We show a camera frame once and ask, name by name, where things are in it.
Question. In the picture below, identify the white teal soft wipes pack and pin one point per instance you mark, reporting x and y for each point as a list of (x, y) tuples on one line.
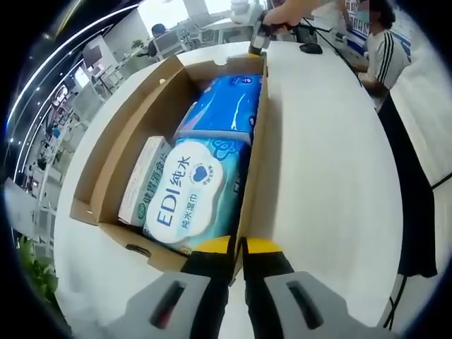
[(190, 197)]

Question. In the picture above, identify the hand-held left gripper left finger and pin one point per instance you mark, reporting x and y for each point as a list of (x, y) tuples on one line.
[(205, 282)]

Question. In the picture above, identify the dark red wall monitor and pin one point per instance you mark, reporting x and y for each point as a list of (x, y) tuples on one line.
[(91, 56)]

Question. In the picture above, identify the small black device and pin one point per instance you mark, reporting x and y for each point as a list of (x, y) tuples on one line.
[(304, 32)]

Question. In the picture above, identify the potted green plant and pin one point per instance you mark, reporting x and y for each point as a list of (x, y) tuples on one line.
[(39, 272)]

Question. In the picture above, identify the blue soft packet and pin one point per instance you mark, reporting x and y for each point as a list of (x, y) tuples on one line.
[(222, 106)]

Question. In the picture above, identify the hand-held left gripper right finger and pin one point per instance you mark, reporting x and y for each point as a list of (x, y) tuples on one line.
[(265, 282)]

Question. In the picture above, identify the small potted plant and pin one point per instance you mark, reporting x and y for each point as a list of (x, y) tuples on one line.
[(137, 44)]

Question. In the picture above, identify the black computer mouse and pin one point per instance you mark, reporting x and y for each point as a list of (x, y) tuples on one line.
[(310, 48)]

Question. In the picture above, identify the blue white wall poster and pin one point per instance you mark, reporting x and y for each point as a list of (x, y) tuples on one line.
[(406, 40), (355, 25)]

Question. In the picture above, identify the wall screen with car picture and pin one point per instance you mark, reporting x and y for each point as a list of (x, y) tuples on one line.
[(60, 94)]

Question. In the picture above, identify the brown cardboard shoe box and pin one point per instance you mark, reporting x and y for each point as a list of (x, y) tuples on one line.
[(134, 116)]

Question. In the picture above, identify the white green medicine box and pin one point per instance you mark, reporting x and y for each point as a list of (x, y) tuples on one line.
[(144, 176)]

